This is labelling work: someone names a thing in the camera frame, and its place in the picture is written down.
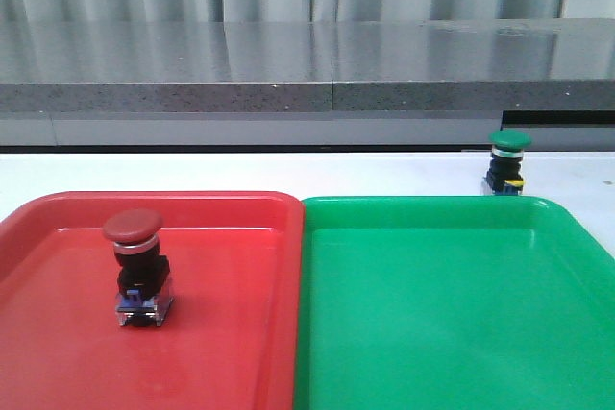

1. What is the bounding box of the red plastic tray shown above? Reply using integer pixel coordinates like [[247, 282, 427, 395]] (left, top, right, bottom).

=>
[[1, 192, 304, 409]]

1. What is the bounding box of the green mushroom push button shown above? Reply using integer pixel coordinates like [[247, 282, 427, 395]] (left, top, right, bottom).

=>
[[482, 129, 531, 196]]

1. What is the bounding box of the grey stone counter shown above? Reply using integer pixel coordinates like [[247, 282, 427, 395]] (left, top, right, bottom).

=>
[[1, 19, 614, 151]]

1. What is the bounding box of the green plastic tray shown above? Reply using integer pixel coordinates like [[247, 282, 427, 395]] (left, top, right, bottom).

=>
[[294, 197, 614, 409]]

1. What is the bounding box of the red mushroom push button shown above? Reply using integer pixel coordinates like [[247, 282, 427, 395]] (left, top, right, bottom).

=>
[[103, 208, 174, 327]]

